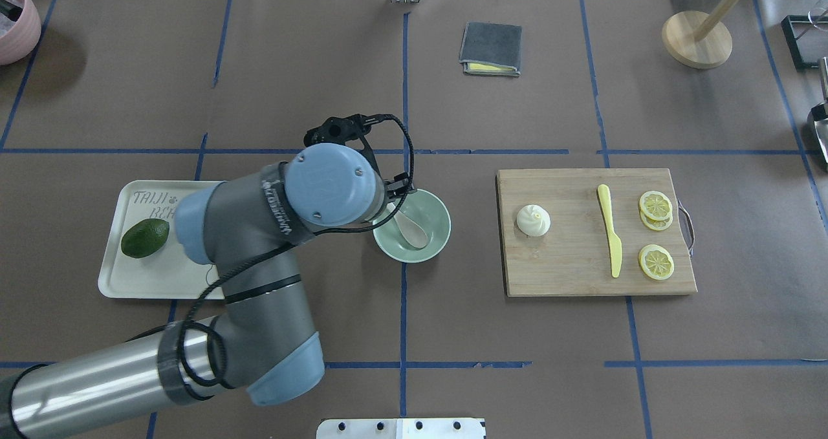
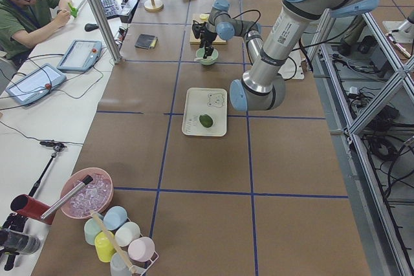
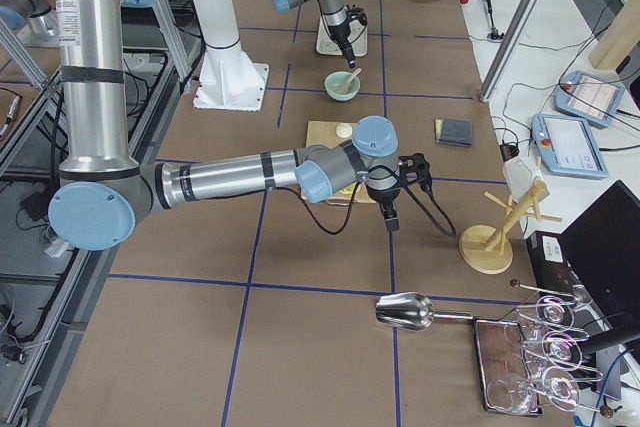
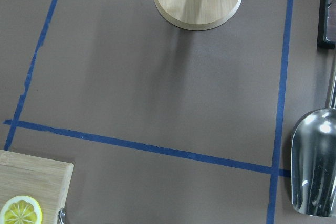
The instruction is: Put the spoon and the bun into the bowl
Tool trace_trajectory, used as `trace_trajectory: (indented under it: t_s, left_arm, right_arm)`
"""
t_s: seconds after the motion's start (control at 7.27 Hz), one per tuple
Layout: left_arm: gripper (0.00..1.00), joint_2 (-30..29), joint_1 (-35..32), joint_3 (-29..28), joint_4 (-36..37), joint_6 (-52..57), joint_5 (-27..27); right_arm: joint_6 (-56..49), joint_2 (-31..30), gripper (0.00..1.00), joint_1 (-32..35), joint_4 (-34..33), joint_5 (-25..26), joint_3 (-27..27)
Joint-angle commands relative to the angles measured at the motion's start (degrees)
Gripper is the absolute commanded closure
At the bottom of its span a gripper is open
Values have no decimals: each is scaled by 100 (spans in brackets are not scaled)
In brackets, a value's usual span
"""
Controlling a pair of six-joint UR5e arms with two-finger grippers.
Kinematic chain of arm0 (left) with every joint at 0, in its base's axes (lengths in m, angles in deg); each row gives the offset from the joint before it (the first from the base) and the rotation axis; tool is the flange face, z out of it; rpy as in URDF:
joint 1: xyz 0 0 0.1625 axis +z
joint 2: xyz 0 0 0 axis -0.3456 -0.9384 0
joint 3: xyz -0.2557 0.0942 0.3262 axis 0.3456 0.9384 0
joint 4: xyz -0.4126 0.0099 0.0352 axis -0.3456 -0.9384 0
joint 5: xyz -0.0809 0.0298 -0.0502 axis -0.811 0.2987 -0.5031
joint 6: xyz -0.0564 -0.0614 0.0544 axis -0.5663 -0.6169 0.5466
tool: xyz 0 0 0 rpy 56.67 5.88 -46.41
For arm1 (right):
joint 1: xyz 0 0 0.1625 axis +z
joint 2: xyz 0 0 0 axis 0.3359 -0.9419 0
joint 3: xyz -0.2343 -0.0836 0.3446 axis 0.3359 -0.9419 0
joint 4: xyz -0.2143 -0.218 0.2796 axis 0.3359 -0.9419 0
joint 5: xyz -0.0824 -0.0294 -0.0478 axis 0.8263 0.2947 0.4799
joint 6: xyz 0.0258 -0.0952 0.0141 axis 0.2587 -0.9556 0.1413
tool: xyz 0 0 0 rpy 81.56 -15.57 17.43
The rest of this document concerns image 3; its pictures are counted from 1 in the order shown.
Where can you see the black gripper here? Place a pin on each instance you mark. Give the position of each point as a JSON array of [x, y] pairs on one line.
[[341, 35], [382, 195]]

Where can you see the beige plastic spoon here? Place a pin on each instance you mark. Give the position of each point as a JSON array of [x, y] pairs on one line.
[[344, 88]]

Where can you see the light green bowl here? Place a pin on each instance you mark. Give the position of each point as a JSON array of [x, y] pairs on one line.
[[335, 80]]

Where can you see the white steamed bun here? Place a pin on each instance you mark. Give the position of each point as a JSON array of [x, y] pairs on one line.
[[343, 130]]

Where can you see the beige bear tray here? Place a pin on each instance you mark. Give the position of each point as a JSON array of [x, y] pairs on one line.
[[358, 36]]

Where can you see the bamboo cutting board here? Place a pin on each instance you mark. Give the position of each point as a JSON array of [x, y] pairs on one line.
[[323, 133]]

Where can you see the metal scoop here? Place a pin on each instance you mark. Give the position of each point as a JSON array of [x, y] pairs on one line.
[[413, 311]]

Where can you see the wooden mug tree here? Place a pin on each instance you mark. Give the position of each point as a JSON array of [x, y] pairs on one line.
[[487, 249]]

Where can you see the grey folded cloth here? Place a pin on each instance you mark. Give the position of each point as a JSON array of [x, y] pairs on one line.
[[454, 132]]

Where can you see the blue teach pendant near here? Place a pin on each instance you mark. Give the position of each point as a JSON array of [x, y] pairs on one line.
[[567, 146]]

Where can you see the blue teach pendant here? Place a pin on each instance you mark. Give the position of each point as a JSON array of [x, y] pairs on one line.
[[567, 146], [584, 95]]

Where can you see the clear wine glass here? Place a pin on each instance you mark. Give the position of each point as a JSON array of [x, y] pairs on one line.
[[548, 314]]

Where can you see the dark glass rack tray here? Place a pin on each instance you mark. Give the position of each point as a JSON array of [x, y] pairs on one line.
[[498, 348]]

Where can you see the black monitor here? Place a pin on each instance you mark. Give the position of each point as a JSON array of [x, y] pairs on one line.
[[602, 248]]

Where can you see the blue teach pendant far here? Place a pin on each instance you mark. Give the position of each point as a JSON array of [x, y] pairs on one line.
[[584, 95]]

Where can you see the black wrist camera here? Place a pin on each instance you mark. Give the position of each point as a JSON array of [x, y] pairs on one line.
[[416, 171], [355, 13]]

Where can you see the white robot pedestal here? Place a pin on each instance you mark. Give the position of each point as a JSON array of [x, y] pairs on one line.
[[228, 79]]

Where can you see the aluminium frame post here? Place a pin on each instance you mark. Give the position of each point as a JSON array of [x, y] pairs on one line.
[[507, 48]]

